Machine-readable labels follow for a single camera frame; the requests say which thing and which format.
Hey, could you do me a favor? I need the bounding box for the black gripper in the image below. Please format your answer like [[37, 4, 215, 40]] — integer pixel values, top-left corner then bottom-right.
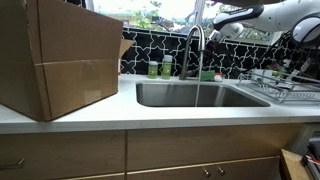
[[207, 39, 225, 60]]

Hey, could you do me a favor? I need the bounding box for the running water stream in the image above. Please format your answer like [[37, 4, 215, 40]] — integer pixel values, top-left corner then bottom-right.
[[194, 49, 205, 108]]

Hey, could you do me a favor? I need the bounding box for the green sponge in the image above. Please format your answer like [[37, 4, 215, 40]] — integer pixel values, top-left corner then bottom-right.
[[199, 69, 216, 82]]

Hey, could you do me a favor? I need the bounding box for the brushed steel gooseneck faucet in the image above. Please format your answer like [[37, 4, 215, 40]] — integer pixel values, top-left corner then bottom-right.
[[179, 24, 207, 81]]

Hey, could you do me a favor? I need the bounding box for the tall green soap bottle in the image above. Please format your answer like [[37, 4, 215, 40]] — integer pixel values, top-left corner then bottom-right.
[[161, 54, 174, 80]]

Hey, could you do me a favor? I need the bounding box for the small pink flowering plant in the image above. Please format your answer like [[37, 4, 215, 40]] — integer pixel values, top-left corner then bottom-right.
[[264, 59, 284, 73]]

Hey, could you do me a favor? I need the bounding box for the short green soap bottle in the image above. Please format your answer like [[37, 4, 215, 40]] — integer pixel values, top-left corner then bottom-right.
[[147, 60, 159, 80]]

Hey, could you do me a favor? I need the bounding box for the stainless steel sink basin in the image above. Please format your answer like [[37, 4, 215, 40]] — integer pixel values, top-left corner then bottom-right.
[[134, 80, 272, 109]]

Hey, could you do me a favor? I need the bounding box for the wooden kitchen cabinet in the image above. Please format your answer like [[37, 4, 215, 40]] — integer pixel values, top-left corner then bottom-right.
[[0, 121, 304, 180]]

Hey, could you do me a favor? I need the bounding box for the wooden side table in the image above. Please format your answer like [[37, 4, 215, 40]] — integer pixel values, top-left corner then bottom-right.
[[279, 148, 312, 180]]

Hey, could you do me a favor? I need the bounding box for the black electronics box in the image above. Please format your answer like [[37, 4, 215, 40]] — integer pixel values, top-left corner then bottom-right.
[[300, 132, 320, 180]]

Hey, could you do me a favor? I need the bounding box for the large brown cardboard box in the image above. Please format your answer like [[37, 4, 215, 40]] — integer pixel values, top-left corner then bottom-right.
[[0, 0, 136, 123]]

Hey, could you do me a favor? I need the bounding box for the window with white frame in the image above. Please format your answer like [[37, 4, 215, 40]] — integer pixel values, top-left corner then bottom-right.
[[66, 0, 284, 43]]

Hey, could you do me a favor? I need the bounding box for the metal wire dish rack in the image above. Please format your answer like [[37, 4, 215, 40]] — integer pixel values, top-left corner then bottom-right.
[[237, 68, 320, 104]]

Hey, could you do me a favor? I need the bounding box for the metal bar drawer handle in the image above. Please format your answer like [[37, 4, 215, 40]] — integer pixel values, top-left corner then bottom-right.
[[0, 158, 25, 171]]

